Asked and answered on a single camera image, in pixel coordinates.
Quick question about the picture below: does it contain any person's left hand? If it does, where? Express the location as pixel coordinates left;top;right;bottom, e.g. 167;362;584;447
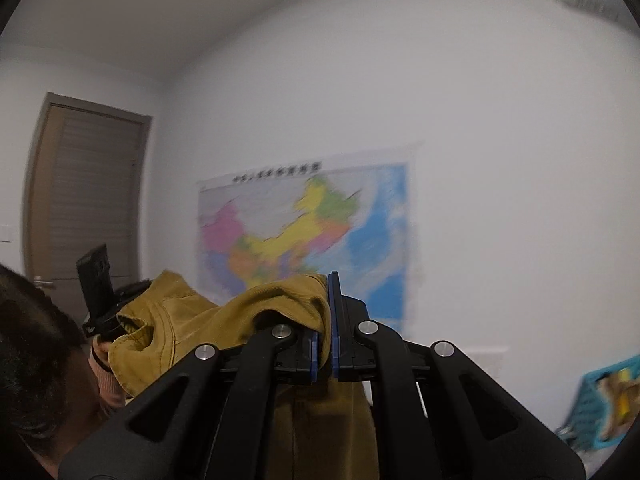
89;336;128;408

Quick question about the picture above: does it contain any turquoise plastic storage basket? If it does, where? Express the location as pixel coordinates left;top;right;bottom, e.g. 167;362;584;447
556;356;639;451

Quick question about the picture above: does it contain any colourful wall map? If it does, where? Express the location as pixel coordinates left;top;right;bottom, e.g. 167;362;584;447
196;151;411;330

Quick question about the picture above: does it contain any mustard yellow garment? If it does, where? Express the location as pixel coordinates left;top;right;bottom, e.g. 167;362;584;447
108;271;378;479

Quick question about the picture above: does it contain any brown wooden door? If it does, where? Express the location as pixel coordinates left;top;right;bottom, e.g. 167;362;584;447
23;93;152;323

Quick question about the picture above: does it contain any person's dark-haired head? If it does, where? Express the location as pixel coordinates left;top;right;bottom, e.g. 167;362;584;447
1;266;118;479

